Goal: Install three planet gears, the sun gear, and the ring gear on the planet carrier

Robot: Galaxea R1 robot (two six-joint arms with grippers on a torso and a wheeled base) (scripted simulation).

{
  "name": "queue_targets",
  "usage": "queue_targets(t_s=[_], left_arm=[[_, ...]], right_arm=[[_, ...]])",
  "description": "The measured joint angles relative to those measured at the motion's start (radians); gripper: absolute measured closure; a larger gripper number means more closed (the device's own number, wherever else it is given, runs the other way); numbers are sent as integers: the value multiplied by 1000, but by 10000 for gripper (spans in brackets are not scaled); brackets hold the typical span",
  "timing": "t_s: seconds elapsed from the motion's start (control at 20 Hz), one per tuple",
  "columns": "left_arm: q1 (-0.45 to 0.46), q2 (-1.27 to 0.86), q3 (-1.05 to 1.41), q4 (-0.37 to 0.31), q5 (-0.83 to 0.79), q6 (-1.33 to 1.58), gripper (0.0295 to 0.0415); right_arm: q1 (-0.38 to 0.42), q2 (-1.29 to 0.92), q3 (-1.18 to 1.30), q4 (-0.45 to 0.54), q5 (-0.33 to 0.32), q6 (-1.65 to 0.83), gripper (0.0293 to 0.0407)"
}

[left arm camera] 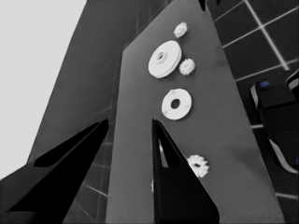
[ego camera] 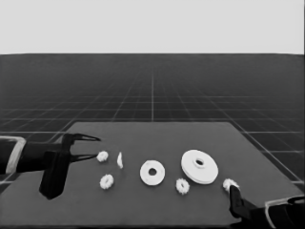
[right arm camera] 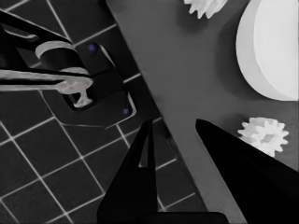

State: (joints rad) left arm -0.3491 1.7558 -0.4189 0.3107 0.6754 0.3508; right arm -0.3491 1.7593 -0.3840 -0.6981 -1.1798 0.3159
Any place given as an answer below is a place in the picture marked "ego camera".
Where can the small white toothed gear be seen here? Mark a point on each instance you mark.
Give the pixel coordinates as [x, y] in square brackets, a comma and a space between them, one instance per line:
[179, 187]
[227, 183]
[99, 156]
[103, 182]

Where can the large thick white disc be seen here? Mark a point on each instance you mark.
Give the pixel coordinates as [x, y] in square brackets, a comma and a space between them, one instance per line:
[190, 167]

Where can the small thin white T-shaped piece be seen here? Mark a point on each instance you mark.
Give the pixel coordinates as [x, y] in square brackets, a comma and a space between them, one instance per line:
[119, 160]

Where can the white round carrier with pins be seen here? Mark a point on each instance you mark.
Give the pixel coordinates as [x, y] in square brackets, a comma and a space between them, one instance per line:
[144, 173]

